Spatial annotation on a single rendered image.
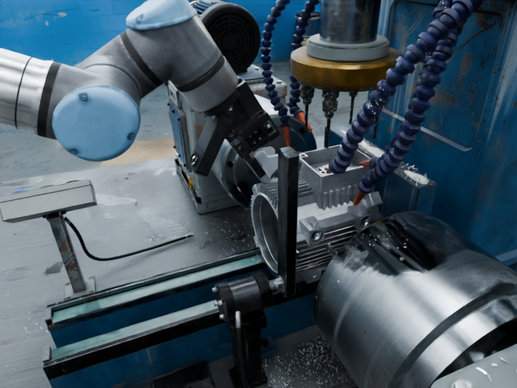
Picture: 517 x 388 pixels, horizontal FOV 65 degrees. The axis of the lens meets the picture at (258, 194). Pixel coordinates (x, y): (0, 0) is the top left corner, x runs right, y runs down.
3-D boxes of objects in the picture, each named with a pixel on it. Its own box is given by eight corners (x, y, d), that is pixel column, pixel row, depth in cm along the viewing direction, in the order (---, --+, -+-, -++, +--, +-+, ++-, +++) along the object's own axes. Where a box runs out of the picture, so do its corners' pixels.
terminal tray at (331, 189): (343, 173, 85) (346, 142, 82) (375, 198, 77) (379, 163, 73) (292, 185, 82) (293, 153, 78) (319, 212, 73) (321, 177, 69)
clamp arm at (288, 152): (291, 282, 69) (294, 144, 56) (298, 294, 67) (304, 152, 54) (271, 288, 68) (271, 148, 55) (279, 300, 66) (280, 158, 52)
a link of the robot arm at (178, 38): (120, 15, 61) (174, -24, 60) (171, 81, 69) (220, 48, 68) (119, 31, 54) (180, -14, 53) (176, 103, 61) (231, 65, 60)
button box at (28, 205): (98, 205, 90) (92, 182, 90) (95, 202, 83) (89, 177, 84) (11, 223, 85) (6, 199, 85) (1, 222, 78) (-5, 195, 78)
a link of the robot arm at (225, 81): (185, 98, 61) (171, 82, 69) (204, 122, 64) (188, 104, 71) (232, 61, 61) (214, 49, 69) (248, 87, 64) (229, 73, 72)
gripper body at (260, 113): (283, 137, 72) (249, 82, 64) (245, 167, 71) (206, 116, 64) (266, 123, 78) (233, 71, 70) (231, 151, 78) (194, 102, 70)
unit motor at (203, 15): (231, 118, 152) (224, -8, 130) (266, 152, 125) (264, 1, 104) (163, 128, 144) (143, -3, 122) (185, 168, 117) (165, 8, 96)
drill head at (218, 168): (267, 151, 133) (265, 74, 120) (323, 206, 104) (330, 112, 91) (192, 165, 125) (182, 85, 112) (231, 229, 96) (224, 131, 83)
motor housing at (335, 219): (328, 222, 97) (334, 150, 87) (378, 272, 82) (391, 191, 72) (250, 245, 90) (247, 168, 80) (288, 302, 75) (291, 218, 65)
